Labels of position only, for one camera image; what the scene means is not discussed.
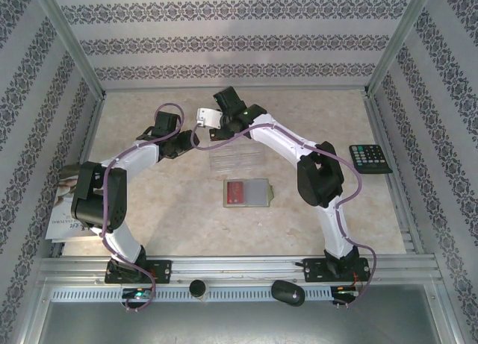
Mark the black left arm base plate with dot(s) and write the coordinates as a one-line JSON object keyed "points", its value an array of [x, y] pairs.
{"points": [[162, 271]]}

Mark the small jar with black lid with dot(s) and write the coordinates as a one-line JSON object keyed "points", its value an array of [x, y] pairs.
{"points": [[198, 289]]}

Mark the control board green light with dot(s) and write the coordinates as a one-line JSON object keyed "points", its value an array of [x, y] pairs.
{"points": [[138, 294], [345, 291]]}

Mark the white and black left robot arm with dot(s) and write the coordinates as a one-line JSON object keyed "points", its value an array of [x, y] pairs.
{"points": [[134, 157]]}

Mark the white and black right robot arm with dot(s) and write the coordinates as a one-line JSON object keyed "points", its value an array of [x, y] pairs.
{"points": [[284, 139]]}

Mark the left control board green light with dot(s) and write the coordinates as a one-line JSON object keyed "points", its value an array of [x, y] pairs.
{"points": [[138, 294]]}

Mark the clear acrylic tray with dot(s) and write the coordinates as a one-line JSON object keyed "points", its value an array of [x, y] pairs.
{"points": [[239, 159]]}

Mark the right control board green light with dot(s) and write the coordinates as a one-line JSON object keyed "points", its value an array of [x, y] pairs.
{"points": [[345, 291]]}

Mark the grey metal panel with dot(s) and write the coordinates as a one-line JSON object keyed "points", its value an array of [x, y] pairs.
{"points": [[239, 325]]}

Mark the black calculator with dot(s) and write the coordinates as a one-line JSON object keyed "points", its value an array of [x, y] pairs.
{"points": [[369, 157]]}

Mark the magazine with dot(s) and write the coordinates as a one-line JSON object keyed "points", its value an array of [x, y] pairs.
{"points": [[61, 209]]}

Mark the clear card holder case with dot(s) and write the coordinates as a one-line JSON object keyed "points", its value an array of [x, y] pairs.
{"points": [[257, 193]]}

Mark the aluminium side rail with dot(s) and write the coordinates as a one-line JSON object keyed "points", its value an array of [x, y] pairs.
{"points": [[92, 131], [381, 135]]}

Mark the black computer mouse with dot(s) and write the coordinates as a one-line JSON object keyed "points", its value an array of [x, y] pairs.
{"points": [[287, 293]]}

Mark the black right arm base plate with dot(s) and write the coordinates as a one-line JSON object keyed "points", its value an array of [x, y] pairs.
{"points": [[313, 271]]}

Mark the red VIP credit card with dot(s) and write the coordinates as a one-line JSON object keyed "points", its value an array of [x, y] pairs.
{"points": [[234, 191]]}

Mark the aluminium frame post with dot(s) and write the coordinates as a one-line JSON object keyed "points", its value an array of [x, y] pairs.
{"points": [[391, 49], [77, 49]]}

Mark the aluminium mounting rail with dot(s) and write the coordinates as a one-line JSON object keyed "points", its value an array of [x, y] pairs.
{"points": [[239, 265]]}

